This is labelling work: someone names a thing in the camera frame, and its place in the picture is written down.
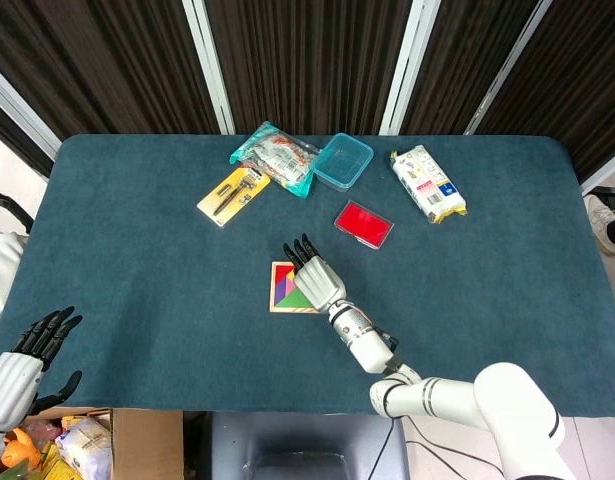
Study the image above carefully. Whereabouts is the teal table cloth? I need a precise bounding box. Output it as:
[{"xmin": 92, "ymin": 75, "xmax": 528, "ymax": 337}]
[{"xmin": 0, "ymin": 132, "xmax": 615, "ymax": 419}]

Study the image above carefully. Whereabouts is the brown cardboard box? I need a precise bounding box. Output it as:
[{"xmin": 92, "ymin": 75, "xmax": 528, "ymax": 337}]
[{"xmin": 16, "ymin": 407, "xmax": 185, "ymax": 480}]

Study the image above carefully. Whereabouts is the orange toy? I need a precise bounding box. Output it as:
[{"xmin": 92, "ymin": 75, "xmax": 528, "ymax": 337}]
[{"xmin": 0, "ymin": 427, "xmax": 42, "ymax": 472}]

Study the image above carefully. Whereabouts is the yellow razor blister pack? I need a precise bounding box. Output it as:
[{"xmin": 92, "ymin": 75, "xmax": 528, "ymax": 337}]
[{"xmin": 196, "ymin": 164, "xmax": 272, "ymax": 228}]

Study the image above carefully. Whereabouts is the dark brown ribbed screen panel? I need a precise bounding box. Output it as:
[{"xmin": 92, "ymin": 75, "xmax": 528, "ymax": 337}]
[
  {"xmin": 400, "ymin": 0, "xmax": 544, "ymax": 136},
  {"xmin": 0, "ymin": 0, "xmax": 224, "ymax": 151},
  {"xmin": 476, "ymin": 0, "xmax": 615, "ymax": 184},
  {"xmin": 205, "ymin": 0, "xmax": 414, "ymax": 136}
]

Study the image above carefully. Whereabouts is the black cable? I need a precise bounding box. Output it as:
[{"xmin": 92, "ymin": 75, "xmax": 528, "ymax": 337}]
[{"xmin": 370, "ymin": 417, "xmax": 504, "ymax": 480}]

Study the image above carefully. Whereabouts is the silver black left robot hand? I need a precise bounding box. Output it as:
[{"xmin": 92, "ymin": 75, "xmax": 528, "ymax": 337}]
[{"xmin": 0, "ymin": 305, "xmax": 84, "ymax": 434}]

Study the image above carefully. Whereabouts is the clear container with teal rim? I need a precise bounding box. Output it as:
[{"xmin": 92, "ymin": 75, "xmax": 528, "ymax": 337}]
[{"xmin": 312, "ymin": 132, "xmax": 375, "ymax": 193}]

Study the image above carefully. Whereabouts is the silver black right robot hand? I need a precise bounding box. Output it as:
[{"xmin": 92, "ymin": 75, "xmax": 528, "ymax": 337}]
[{"xmin": 282, "ymin": 232, "xmax": 349, "ymax": 314}]

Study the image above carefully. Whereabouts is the red flat plastic case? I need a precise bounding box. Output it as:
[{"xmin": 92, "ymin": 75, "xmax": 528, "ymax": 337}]
[{"xmin": 333, "ymin": 199, "xmax": 396, "ymax": 250}]

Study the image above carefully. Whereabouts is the green triangular wooden puzzle piece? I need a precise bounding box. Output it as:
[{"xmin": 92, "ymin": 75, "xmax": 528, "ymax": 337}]
[{"xmin": 279, "ymin": 288, "xmax": 316, "ymax": 311}]

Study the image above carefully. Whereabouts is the white plastic bag package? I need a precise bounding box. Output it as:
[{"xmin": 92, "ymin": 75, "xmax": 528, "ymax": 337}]
[{"xmin": 54, "ymin": 417, "xmax": 113, "ymax": 480}]

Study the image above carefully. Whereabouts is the white wrapped package yellow end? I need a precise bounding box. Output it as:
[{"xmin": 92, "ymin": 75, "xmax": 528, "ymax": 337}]
[{"xmin": 389, "ymin": 144, "xmax": 470, "ymax": 225}]

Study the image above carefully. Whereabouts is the wooden tangram tray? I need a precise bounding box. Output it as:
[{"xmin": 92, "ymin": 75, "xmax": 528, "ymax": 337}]
[{"xmin": 268, "ymin": 260, "xmax": 321, "ymax": 315}]

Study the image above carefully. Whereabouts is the beige sneaker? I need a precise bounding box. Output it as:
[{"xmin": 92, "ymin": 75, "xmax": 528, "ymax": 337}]
[{"xmin": 583, "ymin": 193, "xmax": 615, "ymax": 257}]

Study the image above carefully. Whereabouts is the teal-edged snack bag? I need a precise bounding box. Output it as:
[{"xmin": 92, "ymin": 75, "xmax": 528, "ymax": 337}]
[{"xmin": 229, "ymin": 120, "xmax": 322, "ymax": 200}]

